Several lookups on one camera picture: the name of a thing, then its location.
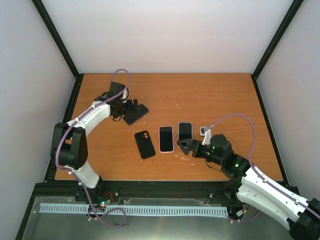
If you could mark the black aluminium frame rail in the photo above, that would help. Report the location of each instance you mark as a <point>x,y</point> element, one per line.
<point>208,191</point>

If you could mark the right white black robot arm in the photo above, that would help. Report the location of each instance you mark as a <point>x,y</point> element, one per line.
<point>247,184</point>

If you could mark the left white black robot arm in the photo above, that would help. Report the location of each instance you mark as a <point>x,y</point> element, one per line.
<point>69,148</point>

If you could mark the light blue phone case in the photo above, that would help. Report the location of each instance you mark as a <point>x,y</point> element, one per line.
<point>185,122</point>

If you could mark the pink phone case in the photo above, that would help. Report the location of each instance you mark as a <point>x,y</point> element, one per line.
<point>166,151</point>

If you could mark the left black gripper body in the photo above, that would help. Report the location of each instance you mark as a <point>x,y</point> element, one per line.
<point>126,110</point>

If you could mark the black phone case front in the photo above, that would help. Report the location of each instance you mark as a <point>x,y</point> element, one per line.
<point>144,144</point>

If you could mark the light blue cable duct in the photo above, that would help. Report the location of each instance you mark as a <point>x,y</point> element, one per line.
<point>139,210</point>

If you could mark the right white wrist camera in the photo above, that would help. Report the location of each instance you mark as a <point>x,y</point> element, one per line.
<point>206,134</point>

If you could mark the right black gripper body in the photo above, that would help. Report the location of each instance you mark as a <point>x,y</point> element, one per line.
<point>199,153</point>

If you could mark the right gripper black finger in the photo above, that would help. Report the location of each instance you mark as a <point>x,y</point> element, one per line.
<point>187,149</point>
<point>186,142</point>

